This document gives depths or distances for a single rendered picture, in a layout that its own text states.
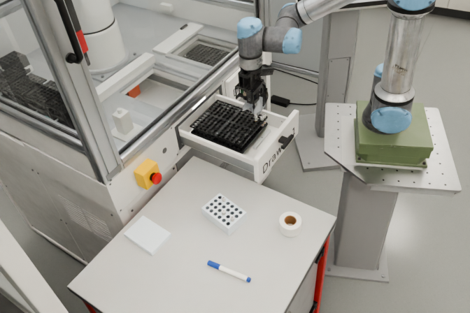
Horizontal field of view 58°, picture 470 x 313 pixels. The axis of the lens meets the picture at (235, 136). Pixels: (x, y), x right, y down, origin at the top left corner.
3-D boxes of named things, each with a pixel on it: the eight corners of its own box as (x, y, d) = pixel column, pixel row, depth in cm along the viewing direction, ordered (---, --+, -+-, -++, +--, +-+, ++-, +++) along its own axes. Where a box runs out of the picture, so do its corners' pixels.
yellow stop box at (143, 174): (163, 177, 142) (159, 162, 137) (149, 191, 138) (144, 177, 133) (152, 172, 144) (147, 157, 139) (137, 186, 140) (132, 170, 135)
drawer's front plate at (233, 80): (265, 69, 190) (265, 48, 183) (230, 104, 173) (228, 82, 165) (262, 68, 191) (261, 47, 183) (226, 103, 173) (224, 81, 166)
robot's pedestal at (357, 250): (382, 230, 218) (415, 117, 168) (388, 283, 197) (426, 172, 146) (324, 224, 224) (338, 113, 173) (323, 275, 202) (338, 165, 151)
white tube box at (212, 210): (247, 219, 136) (246, 212, 134) (229, 235, 132) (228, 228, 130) (220, 200, 143) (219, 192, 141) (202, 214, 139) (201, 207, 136)
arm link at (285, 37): (304, 17, 127) (268, 15, 130) (299, 36, 119) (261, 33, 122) (303, 40, 132) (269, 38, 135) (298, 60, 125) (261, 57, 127)
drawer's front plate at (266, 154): (298, 133, 157) (298, 110, 150) (259, 184, 140) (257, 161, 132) (294, 131, 158) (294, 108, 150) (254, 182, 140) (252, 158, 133)
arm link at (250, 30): (261, 28, 121) (232, 26, 123) (261, 61, 128) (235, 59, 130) (266, 15, 126) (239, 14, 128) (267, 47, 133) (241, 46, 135)
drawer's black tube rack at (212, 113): (267, 130, 157) (267, 116, 152) (243, 159, 146) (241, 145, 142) (218, 112, 167) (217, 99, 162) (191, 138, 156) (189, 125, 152)
